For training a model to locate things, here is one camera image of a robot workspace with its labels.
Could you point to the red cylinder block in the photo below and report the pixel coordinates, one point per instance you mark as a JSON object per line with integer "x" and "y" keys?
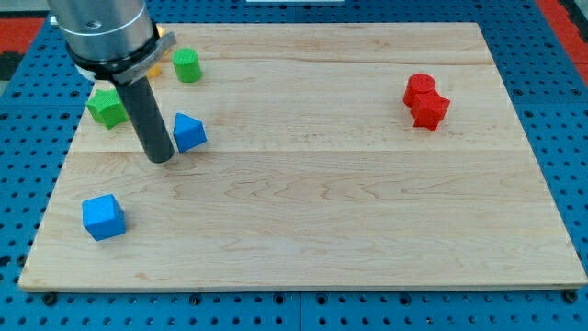
{"x": 419, "y": 83}

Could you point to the yellow block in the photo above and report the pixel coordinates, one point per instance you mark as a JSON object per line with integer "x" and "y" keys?
{"x": 155, "y": 69}

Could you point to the blue triangular prism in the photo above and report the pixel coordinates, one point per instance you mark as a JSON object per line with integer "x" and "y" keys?
{"x": 188, "y": 132}

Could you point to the green cylinder block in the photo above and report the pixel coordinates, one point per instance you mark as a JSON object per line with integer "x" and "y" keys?
{"x": 186, "y": 64}

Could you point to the green star block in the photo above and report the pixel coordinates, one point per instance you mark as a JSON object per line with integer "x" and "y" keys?
{"x": 106, "y": 108}

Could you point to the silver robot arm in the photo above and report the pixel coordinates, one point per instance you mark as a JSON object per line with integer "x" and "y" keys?
{"x": 113, "y": 40}

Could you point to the red star block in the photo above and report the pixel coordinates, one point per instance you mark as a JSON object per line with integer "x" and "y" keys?
{"x": 428, "y": 110}

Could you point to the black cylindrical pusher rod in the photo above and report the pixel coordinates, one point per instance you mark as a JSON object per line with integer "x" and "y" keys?
{"x": 146, "y": 119}

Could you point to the blue cube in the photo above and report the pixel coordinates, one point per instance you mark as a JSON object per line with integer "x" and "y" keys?
{"x": 103, "y": 217}

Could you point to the wooden board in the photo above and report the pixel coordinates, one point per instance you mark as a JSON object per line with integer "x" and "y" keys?
{"x": 313, "y": 177}

